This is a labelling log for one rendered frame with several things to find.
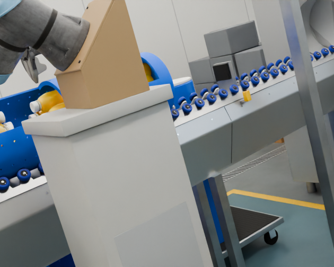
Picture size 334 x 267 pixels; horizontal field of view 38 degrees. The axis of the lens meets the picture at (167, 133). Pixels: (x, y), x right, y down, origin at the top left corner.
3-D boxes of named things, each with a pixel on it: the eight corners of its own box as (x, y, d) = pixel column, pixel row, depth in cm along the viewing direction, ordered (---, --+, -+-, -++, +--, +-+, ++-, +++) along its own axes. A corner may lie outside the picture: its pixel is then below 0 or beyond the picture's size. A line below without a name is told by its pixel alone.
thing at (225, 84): (239, 92, 232) (231, 60, 229) (233, 94, 230) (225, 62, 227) (224, 94, 240) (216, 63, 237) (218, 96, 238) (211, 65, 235)
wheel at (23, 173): (22, 165, 162) (21, 168, 163) (14, 174, 159) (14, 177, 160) (34, 171, 162) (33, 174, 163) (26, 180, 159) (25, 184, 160)
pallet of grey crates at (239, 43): (334, 117, 512) (310, 5, 490) (282, 143, 472) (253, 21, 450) (255, 118, 614) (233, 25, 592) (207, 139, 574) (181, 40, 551)
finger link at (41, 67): (52, 79, 176) (44, 54, 174) (37, 83, 172) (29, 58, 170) (48, 79, 178) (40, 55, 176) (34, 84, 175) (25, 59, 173)
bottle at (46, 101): (87, 99, 183) (44, 114, 173) (79, 101, 189) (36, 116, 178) (81, 81, 182) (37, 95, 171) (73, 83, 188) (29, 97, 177)
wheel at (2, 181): (0, 173, 157) (0, 176, 159) (-8, 183, 154) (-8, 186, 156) (12, 179, 157) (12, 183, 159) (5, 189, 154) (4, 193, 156)
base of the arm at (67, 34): (96, 16, 126) (62, -5, 121) (72, 68, 123) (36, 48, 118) (77, 27, 139) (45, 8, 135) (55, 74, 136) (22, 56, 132)
